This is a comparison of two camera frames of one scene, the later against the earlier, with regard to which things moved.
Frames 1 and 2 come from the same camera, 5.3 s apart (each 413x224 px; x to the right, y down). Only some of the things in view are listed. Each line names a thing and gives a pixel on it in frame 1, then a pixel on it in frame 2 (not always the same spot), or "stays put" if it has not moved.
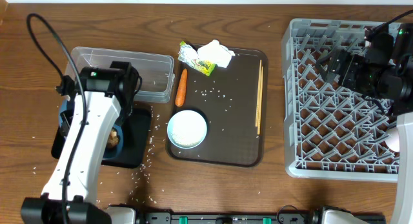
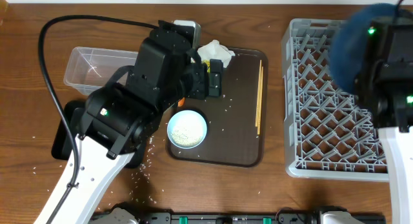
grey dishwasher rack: x=330 y=132 stays put
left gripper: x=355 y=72 to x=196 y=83
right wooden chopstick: x=259 y=126 stays put
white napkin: x=217 y=53 stays put
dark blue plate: x=110 y=153 to x=348 y=43
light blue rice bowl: x=186 y=129 stays put
